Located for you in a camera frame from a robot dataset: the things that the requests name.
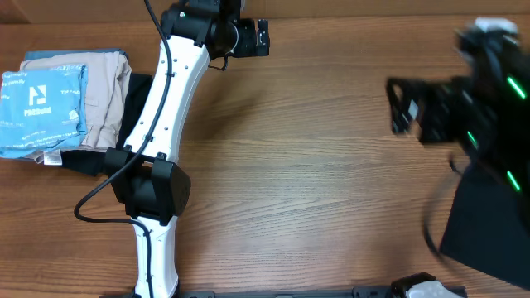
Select folded black garment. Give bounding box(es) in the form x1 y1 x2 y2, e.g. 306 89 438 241
61 73 153 176

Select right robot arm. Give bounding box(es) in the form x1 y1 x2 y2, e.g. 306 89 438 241
385 18 529 226

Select light blue printed t-shirt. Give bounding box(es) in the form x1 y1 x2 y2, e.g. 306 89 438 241
1 65 88 159

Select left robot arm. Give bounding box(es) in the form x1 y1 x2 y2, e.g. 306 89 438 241
105 0 270 297

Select folded beige trousers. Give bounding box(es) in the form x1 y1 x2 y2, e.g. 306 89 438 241
20 51 132 152

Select folded blue denim garment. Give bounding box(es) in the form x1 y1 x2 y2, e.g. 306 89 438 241
24 48 128 60

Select black t-shirt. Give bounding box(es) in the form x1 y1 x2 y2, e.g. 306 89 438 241
440 166 529 291

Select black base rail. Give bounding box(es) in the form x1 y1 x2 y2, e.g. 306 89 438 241
99 271 468 298

